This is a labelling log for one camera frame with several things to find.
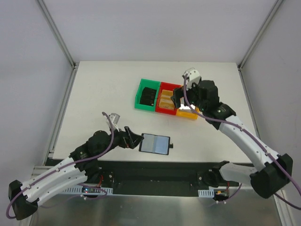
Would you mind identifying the left aluminium table rail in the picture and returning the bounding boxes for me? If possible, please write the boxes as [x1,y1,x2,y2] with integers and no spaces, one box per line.
[41,63,79,165]

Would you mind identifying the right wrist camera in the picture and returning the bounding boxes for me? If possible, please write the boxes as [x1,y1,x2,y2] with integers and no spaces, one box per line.
[182,68,201,89]

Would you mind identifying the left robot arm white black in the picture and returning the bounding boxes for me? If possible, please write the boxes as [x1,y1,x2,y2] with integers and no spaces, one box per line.
[6,127,144,220]

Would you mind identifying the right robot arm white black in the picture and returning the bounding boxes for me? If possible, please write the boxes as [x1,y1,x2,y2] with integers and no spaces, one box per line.
[171,80,293,199]

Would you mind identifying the white cable duct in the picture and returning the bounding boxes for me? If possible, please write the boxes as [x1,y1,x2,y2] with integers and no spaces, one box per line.
[198,189,215,198]
[62,186,113,195]

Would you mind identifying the aluminium frame post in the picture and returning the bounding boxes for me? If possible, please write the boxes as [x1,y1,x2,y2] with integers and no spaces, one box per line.
[238,0,285,71]
[36,0,77,69]

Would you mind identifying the green plastic bin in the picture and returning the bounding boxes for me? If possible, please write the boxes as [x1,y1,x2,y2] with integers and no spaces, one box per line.
[135,79,161,112]

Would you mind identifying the right aluminium frame post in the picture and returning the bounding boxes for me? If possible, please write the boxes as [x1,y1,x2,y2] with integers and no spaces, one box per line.
[238,0,285,71]

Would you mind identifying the yellow plastic bin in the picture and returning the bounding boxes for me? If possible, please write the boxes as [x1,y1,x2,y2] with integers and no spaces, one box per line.
[176,109,198,120]

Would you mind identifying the red plastic bin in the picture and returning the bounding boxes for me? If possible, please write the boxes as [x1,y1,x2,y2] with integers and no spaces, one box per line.
[155,82,181,115]

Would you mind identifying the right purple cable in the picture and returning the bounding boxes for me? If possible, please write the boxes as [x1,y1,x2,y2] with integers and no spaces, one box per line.
[182,73,301,210]

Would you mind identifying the right white cable duct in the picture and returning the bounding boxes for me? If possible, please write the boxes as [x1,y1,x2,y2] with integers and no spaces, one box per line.
[198,189,215,198]

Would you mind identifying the white cards in yellow bin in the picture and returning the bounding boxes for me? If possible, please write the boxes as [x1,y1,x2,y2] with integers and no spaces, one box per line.
[179,104,195,112]

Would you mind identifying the gold cards in red bin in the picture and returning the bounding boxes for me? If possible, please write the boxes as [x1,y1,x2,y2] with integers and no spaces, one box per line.
[158,89,174,110]

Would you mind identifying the left white cable duct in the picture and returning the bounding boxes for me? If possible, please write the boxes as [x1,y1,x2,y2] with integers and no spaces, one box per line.
[62,186,113,195]

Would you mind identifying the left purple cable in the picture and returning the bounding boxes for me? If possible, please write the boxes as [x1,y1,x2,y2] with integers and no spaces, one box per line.
[6,112,116,219]

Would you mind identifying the black leather card holder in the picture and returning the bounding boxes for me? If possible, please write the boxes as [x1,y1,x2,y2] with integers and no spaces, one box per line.
[139,133,174,155]

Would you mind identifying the black cards in green bin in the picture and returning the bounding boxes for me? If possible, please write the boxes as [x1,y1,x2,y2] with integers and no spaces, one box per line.
[139,87,157,106]

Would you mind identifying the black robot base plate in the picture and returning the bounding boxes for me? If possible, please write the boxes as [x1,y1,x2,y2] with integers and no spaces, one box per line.
[44,157,254,196]

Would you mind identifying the left aluminium frame post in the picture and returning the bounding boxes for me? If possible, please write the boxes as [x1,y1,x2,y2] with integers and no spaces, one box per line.
[36,0,77,69]

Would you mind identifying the purple cable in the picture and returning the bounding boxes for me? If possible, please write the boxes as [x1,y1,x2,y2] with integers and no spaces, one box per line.
[6,112,116,219]
[182,73,301,210]

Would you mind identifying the aluminium table rail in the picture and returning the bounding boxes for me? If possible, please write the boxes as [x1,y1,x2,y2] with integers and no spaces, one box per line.
[238,67,261,139]
[41,63,79,165]

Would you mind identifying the right aluminium table rail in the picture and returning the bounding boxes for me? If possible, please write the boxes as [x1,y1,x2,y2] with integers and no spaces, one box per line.
[238,67,261,139]

